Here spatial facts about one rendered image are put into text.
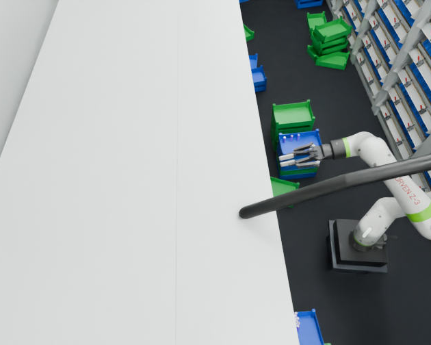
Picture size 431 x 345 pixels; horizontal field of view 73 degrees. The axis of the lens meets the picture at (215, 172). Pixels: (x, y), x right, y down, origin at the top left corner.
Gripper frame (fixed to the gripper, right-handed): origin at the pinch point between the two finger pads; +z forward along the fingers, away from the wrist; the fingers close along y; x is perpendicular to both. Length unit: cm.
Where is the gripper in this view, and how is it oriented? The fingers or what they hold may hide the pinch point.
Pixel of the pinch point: (286, 160)
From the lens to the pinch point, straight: 146.7
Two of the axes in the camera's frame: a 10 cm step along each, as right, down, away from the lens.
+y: -0.6, -8.6, 5.1
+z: -9.5, 2.1, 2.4
